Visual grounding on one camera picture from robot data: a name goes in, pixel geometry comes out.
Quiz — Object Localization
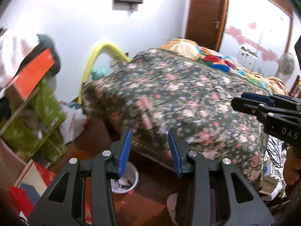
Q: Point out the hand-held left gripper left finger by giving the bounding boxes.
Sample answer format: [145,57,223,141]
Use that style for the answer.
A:
[28,129,132,226]

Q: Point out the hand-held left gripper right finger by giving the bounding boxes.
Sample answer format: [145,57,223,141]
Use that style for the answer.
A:
[168,128,275,226]

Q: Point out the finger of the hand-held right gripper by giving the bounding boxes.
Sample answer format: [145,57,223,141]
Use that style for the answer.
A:
[231,97,271,123]
[241,92,301,111]

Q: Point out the white cup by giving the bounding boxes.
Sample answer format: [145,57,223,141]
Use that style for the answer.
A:
[110,161,140,195]

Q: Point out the person's right hand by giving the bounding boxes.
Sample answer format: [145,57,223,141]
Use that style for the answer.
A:
[285,144,301,185]

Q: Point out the brown wooden headboard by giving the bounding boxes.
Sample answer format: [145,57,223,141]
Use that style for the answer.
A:
[290,74,301,97]

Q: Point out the white box appliance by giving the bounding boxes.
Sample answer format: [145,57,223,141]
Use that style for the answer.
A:
[236,46,258,69]

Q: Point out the white standing fan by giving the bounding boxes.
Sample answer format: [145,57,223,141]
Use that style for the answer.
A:
[278,53,295,86]

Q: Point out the dark floral blanket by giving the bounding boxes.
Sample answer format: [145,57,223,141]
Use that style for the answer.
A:
[81,47,271,192]

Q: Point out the white plastic bag red print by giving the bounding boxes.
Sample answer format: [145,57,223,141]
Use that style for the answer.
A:
[58,102,89,144]

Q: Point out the pink heart stickers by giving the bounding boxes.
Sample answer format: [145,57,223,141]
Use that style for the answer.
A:
[225,16,286,62]

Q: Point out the yellow colourful quilt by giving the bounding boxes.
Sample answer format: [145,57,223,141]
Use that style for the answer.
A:
[162,39,289,97]

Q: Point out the teal plastic bag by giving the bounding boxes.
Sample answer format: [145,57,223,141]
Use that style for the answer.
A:
[91,66,111,81]

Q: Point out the wooden wardrobe with frosted doors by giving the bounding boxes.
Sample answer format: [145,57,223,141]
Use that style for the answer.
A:
[219,0,295,77]

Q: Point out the green patterned box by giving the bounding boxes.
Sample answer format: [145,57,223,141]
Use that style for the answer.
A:
[0,116,69,162]
[30,78,68,133]

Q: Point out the red cardboard box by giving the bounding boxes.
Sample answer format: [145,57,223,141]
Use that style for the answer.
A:
[9,160,58,219]

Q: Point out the yellow foam tube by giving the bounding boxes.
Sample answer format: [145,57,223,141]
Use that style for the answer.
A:
[78,41,130,104]

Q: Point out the brown wooden door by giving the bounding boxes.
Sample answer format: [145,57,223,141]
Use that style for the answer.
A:
[185,0,230,51]

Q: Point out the pink round bin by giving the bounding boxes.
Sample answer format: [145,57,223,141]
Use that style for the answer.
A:
[0,136,28,190]

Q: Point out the orange cardboard box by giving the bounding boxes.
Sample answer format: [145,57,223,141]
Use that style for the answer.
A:
[14,48,56,101]

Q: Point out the dark grey bag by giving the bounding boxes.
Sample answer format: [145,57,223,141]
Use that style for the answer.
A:
[37,34,62,76]

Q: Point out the white cloth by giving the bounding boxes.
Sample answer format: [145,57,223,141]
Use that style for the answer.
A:
[0,31,41,93]

